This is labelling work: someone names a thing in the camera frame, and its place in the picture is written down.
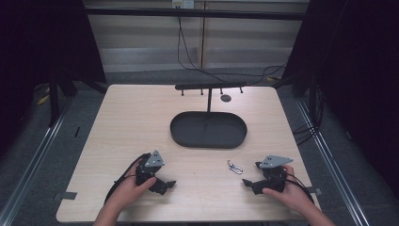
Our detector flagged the silver metal keyring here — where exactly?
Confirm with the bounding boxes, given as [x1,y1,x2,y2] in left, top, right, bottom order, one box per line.
[227,159,244,176]

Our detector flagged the yellow floor tape strip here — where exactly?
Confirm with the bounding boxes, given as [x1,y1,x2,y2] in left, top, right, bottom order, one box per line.
[35,93,52,106]

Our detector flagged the black hanging wall cables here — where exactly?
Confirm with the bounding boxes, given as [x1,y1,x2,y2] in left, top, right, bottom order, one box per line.
[176,15,289,87]

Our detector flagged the black floor cable bundle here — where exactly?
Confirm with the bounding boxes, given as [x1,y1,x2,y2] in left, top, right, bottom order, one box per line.
[292,83,326,146]

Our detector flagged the black curtain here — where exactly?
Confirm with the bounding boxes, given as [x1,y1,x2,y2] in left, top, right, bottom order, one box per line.
[0,0,107,158]
[280,0,399,202]

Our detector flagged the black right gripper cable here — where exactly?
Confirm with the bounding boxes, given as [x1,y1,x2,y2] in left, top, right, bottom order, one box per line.
[282,171,315,205]

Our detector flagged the person's right hand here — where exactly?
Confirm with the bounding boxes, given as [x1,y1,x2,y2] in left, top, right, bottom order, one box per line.
[262,165,315,215]

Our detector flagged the person's left hand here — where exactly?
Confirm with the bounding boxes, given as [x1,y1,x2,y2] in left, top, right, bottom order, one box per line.
[107,165,157,212]

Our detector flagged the black horizontal frame bar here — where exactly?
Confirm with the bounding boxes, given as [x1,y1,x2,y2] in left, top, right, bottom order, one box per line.
[85,7,308,22]

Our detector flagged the grey table bracket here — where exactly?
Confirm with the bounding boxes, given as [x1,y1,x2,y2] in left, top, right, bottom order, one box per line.
[52,190,78,202]
[306,186,324,197]

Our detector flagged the white wall socket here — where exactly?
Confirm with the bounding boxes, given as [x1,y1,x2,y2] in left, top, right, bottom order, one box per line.
[171,0,196,9]

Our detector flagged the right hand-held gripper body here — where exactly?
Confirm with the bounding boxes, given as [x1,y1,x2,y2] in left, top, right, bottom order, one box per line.
[255,154,295,193]

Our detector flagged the black metal stand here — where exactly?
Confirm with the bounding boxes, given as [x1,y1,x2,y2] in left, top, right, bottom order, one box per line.
[47,70,79,128]

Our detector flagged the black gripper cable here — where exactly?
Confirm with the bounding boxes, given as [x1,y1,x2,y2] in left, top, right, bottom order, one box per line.
[104,153,151,205]
[282,171,315,205]

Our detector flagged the aluminium floor rail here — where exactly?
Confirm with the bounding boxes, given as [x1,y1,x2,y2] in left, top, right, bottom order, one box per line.
[295,98,373,226]
[0,95,78,226]

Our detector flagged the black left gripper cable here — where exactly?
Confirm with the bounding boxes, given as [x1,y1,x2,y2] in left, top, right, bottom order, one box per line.
[104,153,151,205]

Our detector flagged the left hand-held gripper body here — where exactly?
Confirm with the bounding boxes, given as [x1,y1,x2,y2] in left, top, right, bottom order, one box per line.
[135,150,166,186]

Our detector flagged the black hook stand with tray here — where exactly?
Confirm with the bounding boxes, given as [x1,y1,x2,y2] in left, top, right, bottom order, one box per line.
[169,81,248,150]

